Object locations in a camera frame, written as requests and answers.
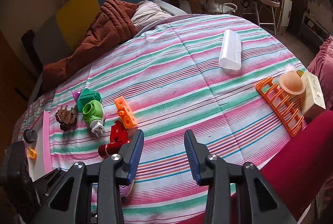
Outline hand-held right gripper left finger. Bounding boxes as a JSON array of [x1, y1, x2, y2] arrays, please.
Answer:
[[31, 129, 144, 224]]

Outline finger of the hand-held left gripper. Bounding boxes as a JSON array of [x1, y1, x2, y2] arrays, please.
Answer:
[[32, 168, 63, 197]]

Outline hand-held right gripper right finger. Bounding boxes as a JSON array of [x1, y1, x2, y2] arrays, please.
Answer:
[[184, 129, 297, 224]]

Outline white tray with pink edge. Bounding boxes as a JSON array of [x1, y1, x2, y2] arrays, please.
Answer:
[[25, 110, 54, 181]]

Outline red metallic capsule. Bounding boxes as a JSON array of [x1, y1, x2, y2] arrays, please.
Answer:
[[98, 139, 131, 157]]

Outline purple oval case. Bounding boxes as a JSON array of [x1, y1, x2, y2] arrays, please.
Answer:
[[118, 178, 136, 205]]

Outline green plug-in device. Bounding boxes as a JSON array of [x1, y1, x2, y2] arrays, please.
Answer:
[[82, 100, 105, 138]]

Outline amber hair claw clip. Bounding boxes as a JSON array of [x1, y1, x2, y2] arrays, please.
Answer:
[[55, 105, 78, 131]]

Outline teal plastic toy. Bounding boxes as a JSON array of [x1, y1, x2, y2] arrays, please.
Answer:
[[77, 89, 102, 111]]

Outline red puzzle-shaped piece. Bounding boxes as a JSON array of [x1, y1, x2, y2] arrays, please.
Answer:
[[109, 120, 130, 144]]

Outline black round bottle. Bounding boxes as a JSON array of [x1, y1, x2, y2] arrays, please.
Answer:
[[23, 129, 39, 142]]

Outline orange building blocks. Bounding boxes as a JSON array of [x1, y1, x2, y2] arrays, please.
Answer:
[[114, 97, 138, 129]]

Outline striped bed blanket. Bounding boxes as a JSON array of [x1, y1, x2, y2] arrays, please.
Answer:
[[12, 14, 316, 224]]

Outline orange plastic rack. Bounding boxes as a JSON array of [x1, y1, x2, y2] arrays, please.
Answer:
[[255, 77, 305, 138]]

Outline person's red trouser leg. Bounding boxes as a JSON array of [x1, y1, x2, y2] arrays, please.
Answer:
[[182, 109, 333, 224]]

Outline white plastic case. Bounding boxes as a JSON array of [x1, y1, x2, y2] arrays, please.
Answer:
[[219, 29, 242, 70]]

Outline peach silicone cap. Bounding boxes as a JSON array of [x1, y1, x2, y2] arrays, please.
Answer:
[[279, 64, 305, 95]]

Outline brown quilted duvet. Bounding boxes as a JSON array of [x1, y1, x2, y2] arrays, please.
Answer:
[[42, 0, 139, 91]]

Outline beige cardboard box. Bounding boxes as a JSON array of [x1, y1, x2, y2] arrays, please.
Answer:
[[299, 71, 326, 118]]

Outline pale pink pillow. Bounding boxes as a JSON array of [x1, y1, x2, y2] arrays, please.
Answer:
[[131, 1, 172, 32]]

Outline white plastic bag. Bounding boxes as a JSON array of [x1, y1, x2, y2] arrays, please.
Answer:
[[204, 0, 225, 14]]

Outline pink ruffled cloth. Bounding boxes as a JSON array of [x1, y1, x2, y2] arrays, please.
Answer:
[[307, 35, 333, 110]]

